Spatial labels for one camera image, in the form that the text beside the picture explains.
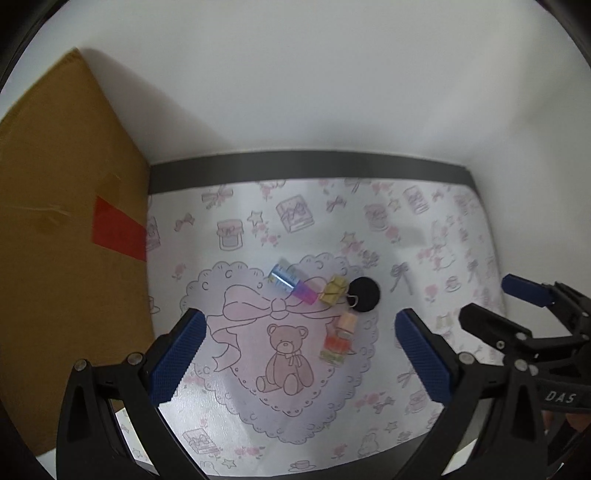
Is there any brown cardboard box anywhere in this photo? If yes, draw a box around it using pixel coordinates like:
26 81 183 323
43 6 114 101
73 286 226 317
0 48 156 456

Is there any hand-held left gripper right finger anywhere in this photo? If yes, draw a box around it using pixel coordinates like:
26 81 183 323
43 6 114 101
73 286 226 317
394 308 550 480

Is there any person's right hand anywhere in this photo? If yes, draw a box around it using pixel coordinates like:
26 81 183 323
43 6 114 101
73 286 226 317
541 410 591 432

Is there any orange nail polish bottle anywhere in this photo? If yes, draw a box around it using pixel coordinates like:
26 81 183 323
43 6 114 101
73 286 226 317
320 311 359 368

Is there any small yellow box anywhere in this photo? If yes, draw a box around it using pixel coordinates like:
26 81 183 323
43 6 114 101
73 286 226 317
320 275 350 306

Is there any black round disc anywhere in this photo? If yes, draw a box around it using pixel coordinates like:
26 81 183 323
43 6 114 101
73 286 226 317
346 276 382 314

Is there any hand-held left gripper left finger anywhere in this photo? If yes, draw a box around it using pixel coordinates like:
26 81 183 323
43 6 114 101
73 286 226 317
55 308 208 480

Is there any pink printed table mat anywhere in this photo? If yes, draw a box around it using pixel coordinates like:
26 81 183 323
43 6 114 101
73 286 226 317
113 178 509 474

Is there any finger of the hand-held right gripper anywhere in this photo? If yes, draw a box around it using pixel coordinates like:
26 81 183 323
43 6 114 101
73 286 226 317
458 302 591 365
501 274 591 324

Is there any blue pink cosmetic tube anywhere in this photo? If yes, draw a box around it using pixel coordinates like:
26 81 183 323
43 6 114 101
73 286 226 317
269 263 319 306

